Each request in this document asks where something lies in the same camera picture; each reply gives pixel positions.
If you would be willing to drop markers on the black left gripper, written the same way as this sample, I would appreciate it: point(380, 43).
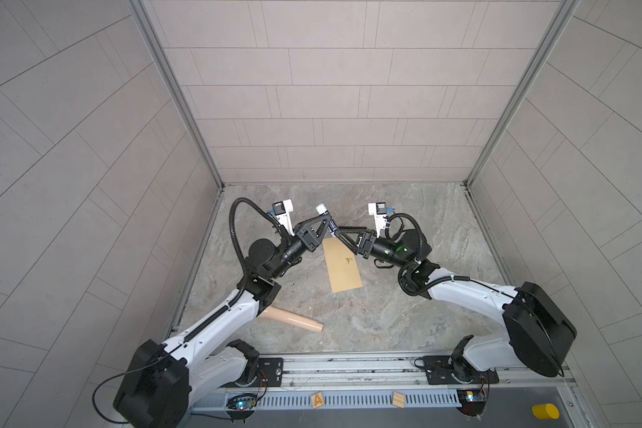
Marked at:
point(309, 242)

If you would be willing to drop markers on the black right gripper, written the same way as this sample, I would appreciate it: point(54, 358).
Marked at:
point(364, 244)

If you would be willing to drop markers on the yellow paper envelope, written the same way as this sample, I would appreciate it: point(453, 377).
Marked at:
point(341, 266)

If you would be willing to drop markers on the blue glue stick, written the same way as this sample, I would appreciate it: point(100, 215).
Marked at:
point(324, 214)

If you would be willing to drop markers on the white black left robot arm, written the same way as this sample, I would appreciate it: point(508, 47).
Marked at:
point(164, 380)

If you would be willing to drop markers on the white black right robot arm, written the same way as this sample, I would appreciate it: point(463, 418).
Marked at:
point(535, 332)

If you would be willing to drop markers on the wooden letter block A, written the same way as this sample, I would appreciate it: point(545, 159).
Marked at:
point(317, 400)

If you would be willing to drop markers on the beige wooden cylinder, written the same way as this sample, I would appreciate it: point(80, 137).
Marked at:
point(292, 319)

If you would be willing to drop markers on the plain wooden block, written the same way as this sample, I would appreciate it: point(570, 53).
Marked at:
point(398, 400)

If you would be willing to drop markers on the left green circuit board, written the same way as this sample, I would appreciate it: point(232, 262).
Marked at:
point(241, 406)

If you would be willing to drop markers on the green circuit board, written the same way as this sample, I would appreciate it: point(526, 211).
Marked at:
point(241, 406)
point(473, 403)

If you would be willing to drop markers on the right green circuit board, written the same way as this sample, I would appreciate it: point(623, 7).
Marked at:
point(473, 403)

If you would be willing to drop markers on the yellow cylinder object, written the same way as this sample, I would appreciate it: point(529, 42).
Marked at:
point(546, 412)

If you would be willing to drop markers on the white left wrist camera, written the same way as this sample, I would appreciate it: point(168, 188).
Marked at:
point(282, 212)

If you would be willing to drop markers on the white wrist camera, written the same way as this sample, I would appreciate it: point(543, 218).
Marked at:
point(282, 212)
point(381, 213)

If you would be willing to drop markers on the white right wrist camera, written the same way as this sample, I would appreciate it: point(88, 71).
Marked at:
point(381, 213)

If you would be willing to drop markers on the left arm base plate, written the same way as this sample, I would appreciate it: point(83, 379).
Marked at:
point(272, 368)

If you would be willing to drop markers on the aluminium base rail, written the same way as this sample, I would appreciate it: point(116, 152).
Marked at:
point(366, 381)

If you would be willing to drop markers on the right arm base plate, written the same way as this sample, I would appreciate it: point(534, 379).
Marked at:
point(438, 369)

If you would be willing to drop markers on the aluminium corner post left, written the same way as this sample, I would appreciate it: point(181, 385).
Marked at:
point(141, 18)

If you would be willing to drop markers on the aluminium corner post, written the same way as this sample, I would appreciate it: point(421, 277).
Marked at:
point(141, 18)
point(545, 47)

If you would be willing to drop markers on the aluminium corner post right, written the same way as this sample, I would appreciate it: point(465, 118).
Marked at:
point(545, 47)

